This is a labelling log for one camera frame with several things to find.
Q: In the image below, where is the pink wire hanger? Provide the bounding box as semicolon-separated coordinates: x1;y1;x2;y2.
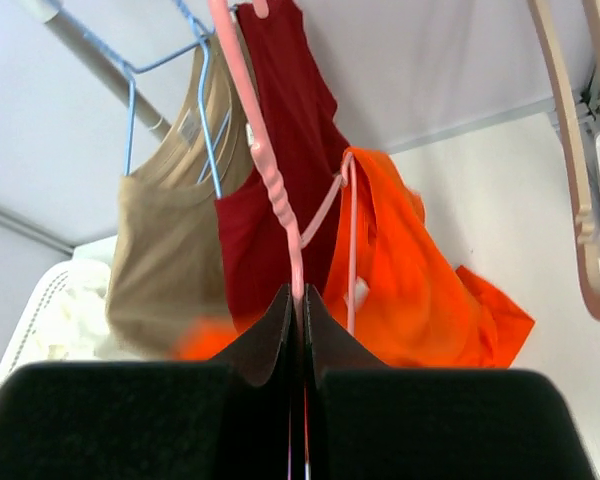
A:
206;0;371;333

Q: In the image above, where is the silver clothes rack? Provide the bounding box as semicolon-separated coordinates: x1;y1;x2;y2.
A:
17;1;171;140

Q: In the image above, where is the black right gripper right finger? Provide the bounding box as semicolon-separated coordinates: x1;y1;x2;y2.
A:
303;287;594;479

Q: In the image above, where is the white plastic laundry basket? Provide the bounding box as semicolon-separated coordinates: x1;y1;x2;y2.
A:
0;260;74;386

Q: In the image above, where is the beige t-shirt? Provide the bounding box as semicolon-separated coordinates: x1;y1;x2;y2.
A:
106;40;253;359

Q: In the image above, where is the beige plastic hanger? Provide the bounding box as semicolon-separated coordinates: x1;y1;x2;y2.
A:
528;1;600;321

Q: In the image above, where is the white t-shirt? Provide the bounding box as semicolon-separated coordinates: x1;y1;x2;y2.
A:
30;259;134;361

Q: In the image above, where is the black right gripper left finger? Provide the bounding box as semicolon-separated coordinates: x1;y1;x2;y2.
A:
0;287;292;480

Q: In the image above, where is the light blue wire hanger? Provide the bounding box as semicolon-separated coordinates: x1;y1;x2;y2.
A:
78;1;230;198

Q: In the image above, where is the dark red t-shirt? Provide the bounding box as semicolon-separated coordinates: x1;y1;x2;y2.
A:
216;1;349;332

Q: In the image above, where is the orange t-shirt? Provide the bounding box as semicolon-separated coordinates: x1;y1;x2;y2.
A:
174;145;536;370

